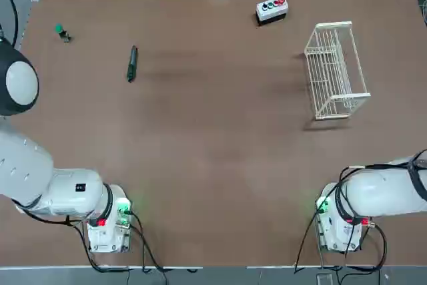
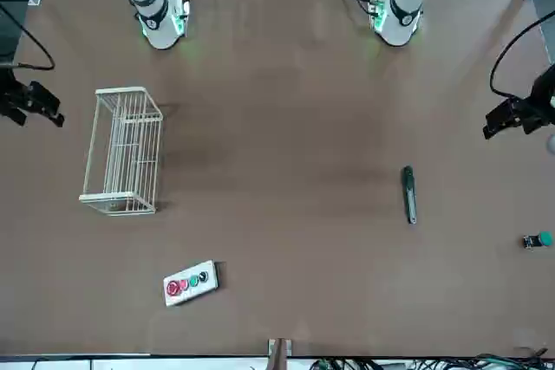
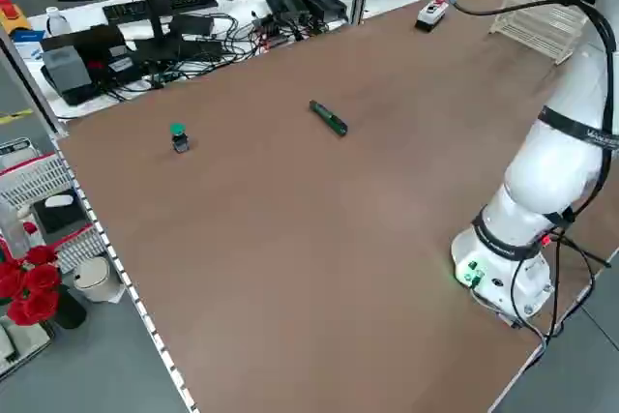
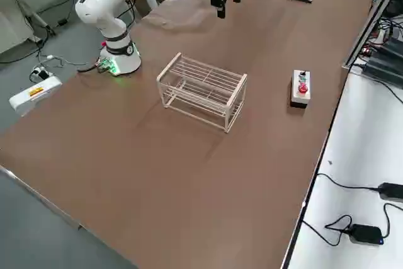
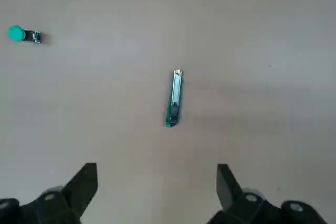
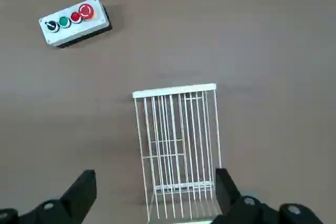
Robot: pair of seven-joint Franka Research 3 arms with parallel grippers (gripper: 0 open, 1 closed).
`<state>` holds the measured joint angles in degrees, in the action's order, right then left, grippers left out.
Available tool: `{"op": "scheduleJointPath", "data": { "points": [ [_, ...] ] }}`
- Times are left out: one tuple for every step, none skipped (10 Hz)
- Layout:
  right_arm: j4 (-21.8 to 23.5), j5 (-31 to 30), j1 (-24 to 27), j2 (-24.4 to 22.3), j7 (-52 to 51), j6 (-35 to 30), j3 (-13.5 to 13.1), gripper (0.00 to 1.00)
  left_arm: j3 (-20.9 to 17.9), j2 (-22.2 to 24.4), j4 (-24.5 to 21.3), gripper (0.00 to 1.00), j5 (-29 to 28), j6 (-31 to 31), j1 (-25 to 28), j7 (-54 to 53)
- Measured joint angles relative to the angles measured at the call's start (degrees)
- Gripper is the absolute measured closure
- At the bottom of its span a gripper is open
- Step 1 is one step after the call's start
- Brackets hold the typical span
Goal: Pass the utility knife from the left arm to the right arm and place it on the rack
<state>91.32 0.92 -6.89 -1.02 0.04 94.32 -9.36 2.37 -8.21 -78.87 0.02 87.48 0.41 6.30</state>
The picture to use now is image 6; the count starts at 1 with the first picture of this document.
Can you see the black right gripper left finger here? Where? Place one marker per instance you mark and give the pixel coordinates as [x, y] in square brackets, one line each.
[76, 195]

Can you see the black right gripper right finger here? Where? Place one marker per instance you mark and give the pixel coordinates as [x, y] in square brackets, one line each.
[231, 205]

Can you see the grey control box with buttons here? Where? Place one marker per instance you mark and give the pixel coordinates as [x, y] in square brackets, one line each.
[78, 31]

